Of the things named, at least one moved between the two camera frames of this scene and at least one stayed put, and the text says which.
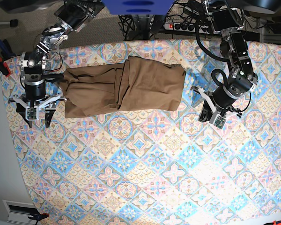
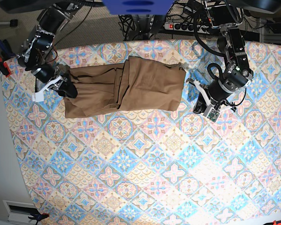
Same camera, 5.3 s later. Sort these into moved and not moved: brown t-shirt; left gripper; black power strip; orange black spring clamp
Moved: left gripper
Not moved: black power strip; orange black spring clamp; brown t-shirt
